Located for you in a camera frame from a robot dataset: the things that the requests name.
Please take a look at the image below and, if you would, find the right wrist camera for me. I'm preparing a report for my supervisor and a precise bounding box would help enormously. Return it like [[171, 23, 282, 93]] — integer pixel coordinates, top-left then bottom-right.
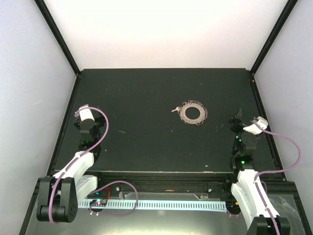
[[243, 116, 268, 135]]

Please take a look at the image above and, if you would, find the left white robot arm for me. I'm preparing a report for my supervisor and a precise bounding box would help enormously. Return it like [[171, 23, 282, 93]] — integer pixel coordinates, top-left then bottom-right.
[[36, 115, 108, 223]]

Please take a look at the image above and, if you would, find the black frame post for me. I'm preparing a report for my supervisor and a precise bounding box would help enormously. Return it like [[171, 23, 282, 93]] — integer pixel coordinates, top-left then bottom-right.
[[34, 0, 81, 76], [250, 0, 298, 76]]

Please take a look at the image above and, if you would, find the white slotted cable duct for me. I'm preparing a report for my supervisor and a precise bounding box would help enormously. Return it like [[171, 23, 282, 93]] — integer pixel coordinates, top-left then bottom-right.
[[78, 199, 226, 212]]

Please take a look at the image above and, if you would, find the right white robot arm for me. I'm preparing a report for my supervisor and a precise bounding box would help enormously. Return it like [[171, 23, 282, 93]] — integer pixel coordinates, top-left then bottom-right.
[[222, 109, 291, 235]]

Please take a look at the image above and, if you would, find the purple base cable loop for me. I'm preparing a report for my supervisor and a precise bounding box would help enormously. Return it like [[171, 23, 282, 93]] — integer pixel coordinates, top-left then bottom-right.
[[88, 180, 139, 217]]

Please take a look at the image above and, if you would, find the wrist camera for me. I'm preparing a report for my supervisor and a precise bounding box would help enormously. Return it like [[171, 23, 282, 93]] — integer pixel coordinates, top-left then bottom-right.
[[243, 116, 268, 135], [78, 104, 95, 121]]

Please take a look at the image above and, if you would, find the metal disc with keyrings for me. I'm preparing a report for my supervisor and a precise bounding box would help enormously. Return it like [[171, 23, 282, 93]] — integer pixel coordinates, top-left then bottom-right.
[[178, 100, 208, 125]]

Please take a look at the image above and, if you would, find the small silver key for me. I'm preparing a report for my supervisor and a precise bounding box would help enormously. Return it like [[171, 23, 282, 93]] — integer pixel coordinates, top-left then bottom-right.
[[171, 107, 181, 112]]

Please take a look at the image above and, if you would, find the black frame post left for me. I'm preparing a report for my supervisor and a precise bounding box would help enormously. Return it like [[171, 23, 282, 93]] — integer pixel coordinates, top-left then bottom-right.
[[34, 0, 81, 76]]

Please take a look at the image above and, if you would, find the small circuit board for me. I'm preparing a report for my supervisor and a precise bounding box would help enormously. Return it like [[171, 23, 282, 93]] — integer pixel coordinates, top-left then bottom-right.
[[89, 199, 107, 207]]

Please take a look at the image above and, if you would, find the clear plastic bag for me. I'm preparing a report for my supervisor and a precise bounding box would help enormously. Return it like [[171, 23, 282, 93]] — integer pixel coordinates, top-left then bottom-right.
[[268, 194, 305, 235]]

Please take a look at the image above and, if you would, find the black frame post right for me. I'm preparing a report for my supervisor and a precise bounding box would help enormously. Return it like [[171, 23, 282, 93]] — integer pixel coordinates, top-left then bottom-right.
[[250, 0, 298, 76]]

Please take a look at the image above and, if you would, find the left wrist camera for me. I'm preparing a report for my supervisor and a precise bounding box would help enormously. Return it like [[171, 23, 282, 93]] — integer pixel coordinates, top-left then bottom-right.
[[78, 104, 95, 121]]

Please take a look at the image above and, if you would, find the black front rail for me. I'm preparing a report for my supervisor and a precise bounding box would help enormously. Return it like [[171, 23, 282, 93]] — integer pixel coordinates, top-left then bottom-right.
[[98, 172, 231, 198]]

